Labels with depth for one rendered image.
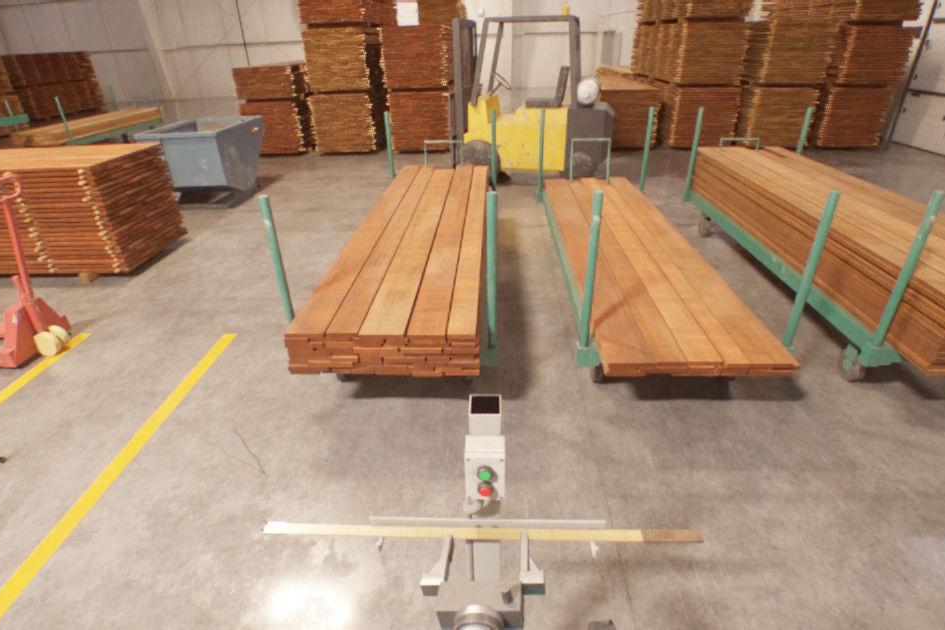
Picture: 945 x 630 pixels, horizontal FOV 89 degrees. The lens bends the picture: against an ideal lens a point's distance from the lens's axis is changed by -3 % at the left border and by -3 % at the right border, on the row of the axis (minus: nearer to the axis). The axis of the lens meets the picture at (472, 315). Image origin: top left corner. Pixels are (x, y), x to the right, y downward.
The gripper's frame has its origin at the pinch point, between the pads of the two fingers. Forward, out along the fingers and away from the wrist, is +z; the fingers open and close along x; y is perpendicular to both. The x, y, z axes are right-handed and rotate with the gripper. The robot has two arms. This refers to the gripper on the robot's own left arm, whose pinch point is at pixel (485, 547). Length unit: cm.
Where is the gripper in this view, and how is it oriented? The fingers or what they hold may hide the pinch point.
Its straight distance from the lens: 94.7
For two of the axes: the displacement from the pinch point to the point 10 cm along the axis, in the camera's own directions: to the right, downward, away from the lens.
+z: 1.0, -4.3, 9.0
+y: -1.6, -9.0, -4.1
